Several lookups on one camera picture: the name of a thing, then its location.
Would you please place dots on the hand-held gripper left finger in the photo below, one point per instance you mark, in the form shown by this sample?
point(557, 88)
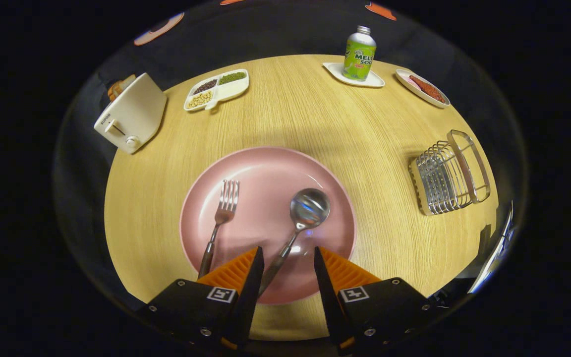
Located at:
point(248, 297)

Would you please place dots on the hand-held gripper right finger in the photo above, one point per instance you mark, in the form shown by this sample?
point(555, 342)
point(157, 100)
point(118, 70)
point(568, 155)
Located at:
point(327, 292)

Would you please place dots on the pink round plate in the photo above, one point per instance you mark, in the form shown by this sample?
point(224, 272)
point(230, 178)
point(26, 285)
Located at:
point(265, 168)

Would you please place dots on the black and white equipment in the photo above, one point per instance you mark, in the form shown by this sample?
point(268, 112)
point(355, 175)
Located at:
point(496, 253)

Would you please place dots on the white divided bean dish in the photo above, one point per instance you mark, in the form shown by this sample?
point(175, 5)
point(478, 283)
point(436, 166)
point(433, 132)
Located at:
point(231, 89)

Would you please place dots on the white toaster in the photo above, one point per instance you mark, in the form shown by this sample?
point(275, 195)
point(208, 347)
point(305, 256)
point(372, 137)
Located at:
point(137, 114)

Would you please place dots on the white oval food plate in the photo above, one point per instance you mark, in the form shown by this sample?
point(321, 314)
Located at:
point(417, 91)

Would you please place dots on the white square coaster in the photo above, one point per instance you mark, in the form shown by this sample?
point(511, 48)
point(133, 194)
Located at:
point(332, 69)

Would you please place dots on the red meat piece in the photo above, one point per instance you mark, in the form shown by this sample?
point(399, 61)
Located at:
point(429, 89)

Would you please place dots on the green soda bottle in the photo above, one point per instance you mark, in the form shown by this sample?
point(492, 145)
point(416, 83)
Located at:
point(360, 54)

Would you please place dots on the brown toast slice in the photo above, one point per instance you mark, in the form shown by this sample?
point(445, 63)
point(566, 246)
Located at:
point(117, 89)

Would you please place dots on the black backdrop cloth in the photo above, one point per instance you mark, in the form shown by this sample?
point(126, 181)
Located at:
point(275, 29)

